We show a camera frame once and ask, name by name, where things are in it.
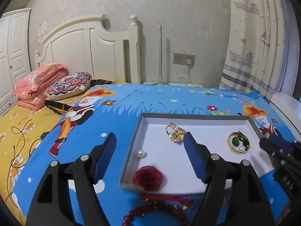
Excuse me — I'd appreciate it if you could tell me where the grey shallow box tray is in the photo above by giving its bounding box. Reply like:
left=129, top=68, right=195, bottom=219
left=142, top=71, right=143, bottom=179
left=119, top=112, right=278, bottom=195

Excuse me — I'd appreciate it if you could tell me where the white bed headboard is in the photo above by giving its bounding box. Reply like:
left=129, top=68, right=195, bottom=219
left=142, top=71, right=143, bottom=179
left=35, top=14, right=141, bottom=84

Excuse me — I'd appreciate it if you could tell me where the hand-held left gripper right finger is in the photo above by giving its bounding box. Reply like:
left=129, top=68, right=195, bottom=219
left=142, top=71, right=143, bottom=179
left=184, top=132, right=275, bottom=226

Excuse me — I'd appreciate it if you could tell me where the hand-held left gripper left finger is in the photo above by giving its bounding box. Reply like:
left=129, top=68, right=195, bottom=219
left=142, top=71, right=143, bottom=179
left=26, top=132, right=117, bottom=226

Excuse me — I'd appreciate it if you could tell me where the black brooch with pearl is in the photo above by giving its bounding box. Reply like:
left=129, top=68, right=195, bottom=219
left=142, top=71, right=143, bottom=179
left=237, top=131, right=251, bottom=152

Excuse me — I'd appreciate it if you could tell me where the ship print curtain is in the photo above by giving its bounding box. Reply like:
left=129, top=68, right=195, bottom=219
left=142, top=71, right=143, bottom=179
left=219, top=0, right=297, bottom=104

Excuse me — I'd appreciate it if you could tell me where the blue cartoon printed cloth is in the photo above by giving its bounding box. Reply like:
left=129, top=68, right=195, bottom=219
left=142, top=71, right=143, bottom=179
left=12, top=83, right=298, bottom=226

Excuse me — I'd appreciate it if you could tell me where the wall socket panel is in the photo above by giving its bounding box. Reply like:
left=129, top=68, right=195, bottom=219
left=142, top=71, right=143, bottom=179
left=173, top=53, right=195, bottom=66

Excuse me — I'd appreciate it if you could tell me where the gold crossed ring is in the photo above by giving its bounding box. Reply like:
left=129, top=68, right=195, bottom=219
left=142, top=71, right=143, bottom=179
left=165, top=122, right=187, bottom=144

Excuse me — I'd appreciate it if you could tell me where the dark red bead bracelet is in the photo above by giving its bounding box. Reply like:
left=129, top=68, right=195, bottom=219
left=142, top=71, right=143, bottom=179
left=123, top=202, right=191, bottom=226

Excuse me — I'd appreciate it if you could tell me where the dark red rose brooch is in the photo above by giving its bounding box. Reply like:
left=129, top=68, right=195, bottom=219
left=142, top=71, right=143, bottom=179
left=132, top=165, right=164, bottom=191

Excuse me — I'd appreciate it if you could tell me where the yellow floral bedsheet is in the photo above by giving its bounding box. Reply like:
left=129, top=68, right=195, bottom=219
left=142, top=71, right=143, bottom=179
left=0, top=104, right=64, bottom=208

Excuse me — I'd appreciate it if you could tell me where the red braided cord bracelet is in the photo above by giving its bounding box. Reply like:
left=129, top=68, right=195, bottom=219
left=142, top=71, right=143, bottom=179
left=139, top=193, right=194, bottom=210

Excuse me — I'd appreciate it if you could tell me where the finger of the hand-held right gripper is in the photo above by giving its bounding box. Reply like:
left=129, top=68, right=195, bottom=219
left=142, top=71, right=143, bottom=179
left=259, top=138, right=294, bottom=158
left=269, top=137, right=301, bottom=150

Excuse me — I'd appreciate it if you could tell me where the plain gold bangle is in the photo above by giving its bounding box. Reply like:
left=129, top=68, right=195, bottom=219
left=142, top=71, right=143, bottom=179
left=227, top=132, right=250, bottom=154

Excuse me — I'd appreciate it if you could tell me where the round patterned cushion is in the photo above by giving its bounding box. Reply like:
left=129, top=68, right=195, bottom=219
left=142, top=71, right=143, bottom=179
left=47, top=72, right=93, bottom=100

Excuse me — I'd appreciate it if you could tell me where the white wardrobe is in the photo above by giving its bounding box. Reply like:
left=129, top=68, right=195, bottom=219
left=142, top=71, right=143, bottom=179
left=0, top=8, right=32, bottom=116

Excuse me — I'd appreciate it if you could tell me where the black cable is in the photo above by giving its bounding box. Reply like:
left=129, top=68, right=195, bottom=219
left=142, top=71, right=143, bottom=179
left=6, top=120, right=51, bottom=200

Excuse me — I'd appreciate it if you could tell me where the pink folded quilt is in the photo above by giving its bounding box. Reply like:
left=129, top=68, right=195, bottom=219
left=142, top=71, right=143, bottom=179
left=14, top=63, right=70, bottom=111

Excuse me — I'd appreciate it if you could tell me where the white charger cable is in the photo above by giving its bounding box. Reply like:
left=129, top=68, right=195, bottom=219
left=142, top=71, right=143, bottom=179
left=176, top=65, right=192, bottom=85

